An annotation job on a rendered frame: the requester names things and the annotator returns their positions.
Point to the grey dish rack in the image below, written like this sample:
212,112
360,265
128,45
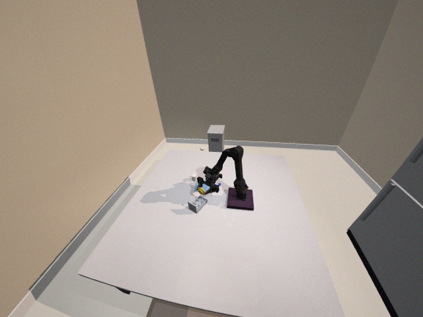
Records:
197,204

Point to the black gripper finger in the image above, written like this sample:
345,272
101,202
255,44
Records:
199,185
210,190

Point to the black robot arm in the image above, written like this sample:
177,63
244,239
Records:
237,154

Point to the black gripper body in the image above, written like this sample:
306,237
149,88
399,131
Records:
208,183

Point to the light blue flat mat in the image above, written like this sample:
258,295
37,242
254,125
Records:
204,187

